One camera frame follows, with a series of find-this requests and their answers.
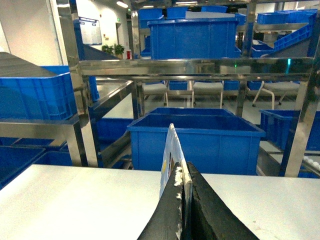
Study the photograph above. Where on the blue crate behind table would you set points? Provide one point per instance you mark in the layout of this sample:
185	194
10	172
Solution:
215	144

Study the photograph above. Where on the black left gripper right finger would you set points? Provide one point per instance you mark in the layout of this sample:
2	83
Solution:
204	214

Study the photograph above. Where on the flower gift bag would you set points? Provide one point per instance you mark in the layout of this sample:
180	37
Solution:
174	162

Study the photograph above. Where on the blue crate on top shelf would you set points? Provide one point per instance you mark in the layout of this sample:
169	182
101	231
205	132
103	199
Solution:
198	38

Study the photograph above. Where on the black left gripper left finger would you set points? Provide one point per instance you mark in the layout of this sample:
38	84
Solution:
166	222

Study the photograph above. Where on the blue crate on left shelf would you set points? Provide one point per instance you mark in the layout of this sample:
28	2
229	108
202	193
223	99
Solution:
38	98

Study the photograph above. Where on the blue crate on shelf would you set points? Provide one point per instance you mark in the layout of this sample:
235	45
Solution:
38	98
198	38

